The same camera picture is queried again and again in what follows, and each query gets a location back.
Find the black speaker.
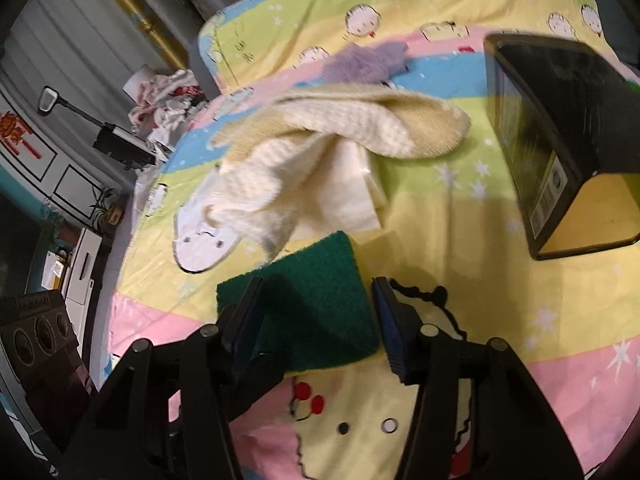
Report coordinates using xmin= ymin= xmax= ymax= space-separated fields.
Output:
xmin=0 ymin=290 xmax=81 ymax=361

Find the grey curtain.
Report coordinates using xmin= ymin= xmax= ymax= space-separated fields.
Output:
xmin=10 ymin=0 xmax=201 ymax=91

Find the white drawer unit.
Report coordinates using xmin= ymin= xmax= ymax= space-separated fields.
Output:
xmin=60 ymin=227 xmax=103 ymax=321

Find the black stick vacuum cleaner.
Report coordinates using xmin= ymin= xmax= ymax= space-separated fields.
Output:
xmin=39 ymin=86 xmax=156 ymax=168

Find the yellow patterned curtain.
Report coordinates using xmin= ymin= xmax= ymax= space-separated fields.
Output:
xmin=87 ymin=0 xmax=191 ymax=68

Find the white folded cloth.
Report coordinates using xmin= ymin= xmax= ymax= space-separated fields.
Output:
xmin=290 ymin=140 xmax=388 ymax=241

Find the striped cartoon printed blanket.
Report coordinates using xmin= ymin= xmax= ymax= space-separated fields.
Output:
xmin=102 ymin=0 xmax=640 ymax=480

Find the black box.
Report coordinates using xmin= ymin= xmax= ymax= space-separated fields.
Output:
xmin=484 ymin=31 xmax=640 ymax=262

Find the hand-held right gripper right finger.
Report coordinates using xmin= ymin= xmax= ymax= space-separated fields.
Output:
xmin=371 ymin=276 xmax=585 ymax=480

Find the purple fluffy cloth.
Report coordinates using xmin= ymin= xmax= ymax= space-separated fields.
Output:
xmin=322 ymin=42 xmax=408 ymax=86

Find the small potted plant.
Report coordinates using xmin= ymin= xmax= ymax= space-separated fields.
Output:
xmin=87 ymin=187 xmax=126 ymax=236

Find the red knot ornament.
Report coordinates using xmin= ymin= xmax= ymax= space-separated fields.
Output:
xmin=0 ymin=110 xmax=43 ymax=161

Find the white cabinet with dark trim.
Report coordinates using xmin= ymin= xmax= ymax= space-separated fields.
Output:
xmin=0 ymin=75 xmax=126 ymax=221

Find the cream waffle towel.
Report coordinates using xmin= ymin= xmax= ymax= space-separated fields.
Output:
xmin=205 ymin=82 xmax=473 ymax=263

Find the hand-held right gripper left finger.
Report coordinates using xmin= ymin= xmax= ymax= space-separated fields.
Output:
xmin=59 ymin=276 xmax=287 ymax=480

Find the pile of clothes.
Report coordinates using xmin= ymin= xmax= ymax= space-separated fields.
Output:
xmin=125 ymin=67 xmax=208 ymax=146

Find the dark green scouring pad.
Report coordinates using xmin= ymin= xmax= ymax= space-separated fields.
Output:
xmin=216 ymin=231 xmax=380 ymax=372

